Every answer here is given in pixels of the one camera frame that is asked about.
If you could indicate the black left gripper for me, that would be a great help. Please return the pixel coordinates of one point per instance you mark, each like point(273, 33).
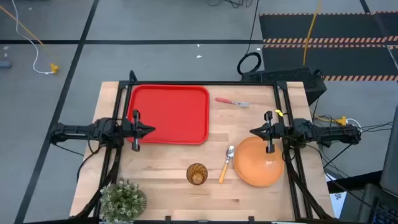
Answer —
point(136, 143)

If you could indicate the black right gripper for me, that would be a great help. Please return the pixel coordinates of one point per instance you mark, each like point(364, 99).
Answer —
point(270, 146)

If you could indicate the orange plastic plate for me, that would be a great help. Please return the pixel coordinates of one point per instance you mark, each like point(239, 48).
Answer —
point(255, 165)

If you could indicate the amber faceted plastic cup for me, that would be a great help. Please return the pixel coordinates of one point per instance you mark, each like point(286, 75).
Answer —
point(196, 174)

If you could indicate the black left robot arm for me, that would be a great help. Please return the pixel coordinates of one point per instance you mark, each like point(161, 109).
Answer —
point(77, 129)

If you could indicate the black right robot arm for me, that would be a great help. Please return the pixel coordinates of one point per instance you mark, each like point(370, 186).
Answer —
point(323, 133)

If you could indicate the red plastic tray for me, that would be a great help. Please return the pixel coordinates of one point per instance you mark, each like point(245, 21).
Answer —
point(171, 115)

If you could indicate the yellow tag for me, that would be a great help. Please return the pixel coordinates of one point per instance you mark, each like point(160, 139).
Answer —
point(279, 112)

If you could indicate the black mesh computer case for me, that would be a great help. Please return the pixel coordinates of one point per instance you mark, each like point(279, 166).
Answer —
point(289, 77)

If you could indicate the potted green artificial plant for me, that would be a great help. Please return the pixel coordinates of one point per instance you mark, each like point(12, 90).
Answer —
point(122, 202)

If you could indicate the yellow power connector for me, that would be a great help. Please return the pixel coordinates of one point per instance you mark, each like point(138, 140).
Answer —
point(342, 120)

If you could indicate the white paper sheet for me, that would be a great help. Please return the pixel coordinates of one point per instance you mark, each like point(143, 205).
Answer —
point(337, 203)

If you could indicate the black hazard-striped floor mat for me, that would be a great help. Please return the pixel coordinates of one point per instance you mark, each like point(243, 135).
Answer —
point(342, 62)
point(342, 28)

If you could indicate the dark grey desk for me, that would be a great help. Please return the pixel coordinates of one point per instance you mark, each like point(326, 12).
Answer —
point(354, 214)

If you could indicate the black keyboard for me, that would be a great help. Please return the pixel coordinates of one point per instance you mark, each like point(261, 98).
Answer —
point(387, 216)

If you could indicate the black metal table frame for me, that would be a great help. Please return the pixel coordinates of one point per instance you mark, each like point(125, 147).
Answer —
point(202, 83)

